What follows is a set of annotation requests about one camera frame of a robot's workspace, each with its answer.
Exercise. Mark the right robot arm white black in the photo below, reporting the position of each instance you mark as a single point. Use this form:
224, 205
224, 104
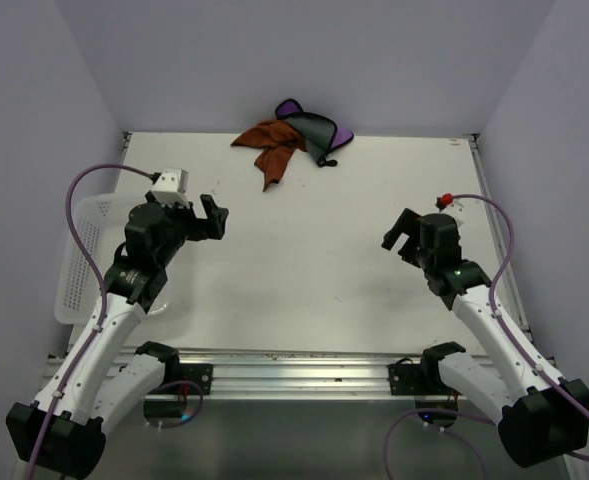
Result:
538, 413

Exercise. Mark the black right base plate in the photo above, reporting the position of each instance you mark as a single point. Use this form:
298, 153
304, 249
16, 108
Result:
417, 379

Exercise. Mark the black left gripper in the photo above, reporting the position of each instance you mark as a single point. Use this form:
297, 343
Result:
212, 226

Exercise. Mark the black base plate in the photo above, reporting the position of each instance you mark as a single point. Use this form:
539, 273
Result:
417, 379
194, 375

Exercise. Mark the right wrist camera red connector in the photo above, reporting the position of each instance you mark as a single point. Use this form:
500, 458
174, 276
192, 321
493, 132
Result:
448, 205

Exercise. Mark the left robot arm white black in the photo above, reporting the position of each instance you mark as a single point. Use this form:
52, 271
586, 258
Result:
65, 428

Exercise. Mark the purple grey microfiber towel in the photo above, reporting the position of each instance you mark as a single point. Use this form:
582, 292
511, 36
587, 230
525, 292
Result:
322, 136

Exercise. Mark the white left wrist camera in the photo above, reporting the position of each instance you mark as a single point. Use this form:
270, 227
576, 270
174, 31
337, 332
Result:
170, 187

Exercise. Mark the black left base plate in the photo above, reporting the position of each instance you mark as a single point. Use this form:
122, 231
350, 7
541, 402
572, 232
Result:
194, 375

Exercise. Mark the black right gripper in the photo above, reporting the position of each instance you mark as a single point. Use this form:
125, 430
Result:
408, 224

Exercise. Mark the rust orange towel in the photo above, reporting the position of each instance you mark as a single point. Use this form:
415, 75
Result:
277, 141

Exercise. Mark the aluminium mounting rail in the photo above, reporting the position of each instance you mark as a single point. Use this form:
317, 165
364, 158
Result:
315, 376

